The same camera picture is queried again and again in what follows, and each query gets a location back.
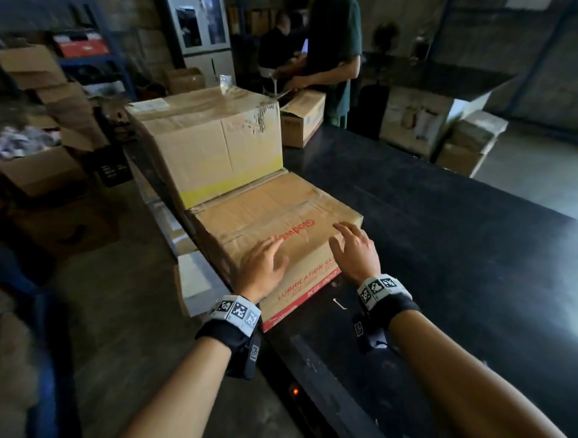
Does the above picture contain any person's right hand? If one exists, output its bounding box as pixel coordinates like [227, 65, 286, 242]
[328, 221, 383, 288]

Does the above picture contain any person's left hand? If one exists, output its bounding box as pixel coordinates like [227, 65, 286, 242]
[234, 238, 290, 303]

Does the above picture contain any person's left forearm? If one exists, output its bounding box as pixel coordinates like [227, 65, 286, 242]
[121, 336, 234, 438]

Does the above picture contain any person's right forearm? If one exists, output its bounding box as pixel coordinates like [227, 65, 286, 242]
[387, 309, 569, 438]

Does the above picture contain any flat cardboard box red print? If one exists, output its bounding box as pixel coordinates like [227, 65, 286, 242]
[185, 171, 365, 333]

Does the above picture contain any black right wrist tracker band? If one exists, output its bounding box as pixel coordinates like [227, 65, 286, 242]
[352, 273, 421, 355]

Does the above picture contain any black wrist tracker band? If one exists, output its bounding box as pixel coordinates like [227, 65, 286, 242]
[194, 295, 263, 381]
[352, 273, 421, 355]

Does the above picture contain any black left wrist tracker band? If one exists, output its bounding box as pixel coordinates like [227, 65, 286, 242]
[194, 295, 263, 381]

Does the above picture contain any white foam board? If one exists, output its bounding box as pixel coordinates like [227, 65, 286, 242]
[173, 250, 231, 318]

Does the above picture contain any small open cardboard box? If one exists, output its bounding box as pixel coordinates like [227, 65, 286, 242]
[279, 89, 327, 149]

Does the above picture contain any large cardboard box yellow stripe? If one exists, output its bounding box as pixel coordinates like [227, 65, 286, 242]
[126, 86, 284, 211]

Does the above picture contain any cardboard box white top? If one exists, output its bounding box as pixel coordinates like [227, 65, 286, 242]
[435, 110, 509, 178]

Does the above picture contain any black box white label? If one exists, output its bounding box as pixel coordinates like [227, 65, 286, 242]
[92, 145, 133, 188]

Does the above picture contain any black side table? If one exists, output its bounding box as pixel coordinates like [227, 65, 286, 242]
[360, 52, 516, 103]

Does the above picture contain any flattened brown cardboard box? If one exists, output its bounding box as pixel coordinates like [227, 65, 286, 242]
[8, 192, 122, 260]

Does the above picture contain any black fan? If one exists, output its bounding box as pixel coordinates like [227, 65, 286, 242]
[372, 22, 401, 56]

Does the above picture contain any white metal cabinet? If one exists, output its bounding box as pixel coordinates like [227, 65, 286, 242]
[166, 0, 238, 89]

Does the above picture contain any blue fabric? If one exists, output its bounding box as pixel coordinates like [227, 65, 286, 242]
[0, 243, 73, 438]

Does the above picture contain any open cardboard box with packets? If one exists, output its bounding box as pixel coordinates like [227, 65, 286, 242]
[0, 125, 89, 198]

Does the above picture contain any blue metal shelf rack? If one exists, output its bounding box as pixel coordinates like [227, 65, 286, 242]
[47, 0, 137, 101]

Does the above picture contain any stack of cardboard boxes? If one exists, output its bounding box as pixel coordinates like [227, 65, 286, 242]
[0, 44, 109, 152]

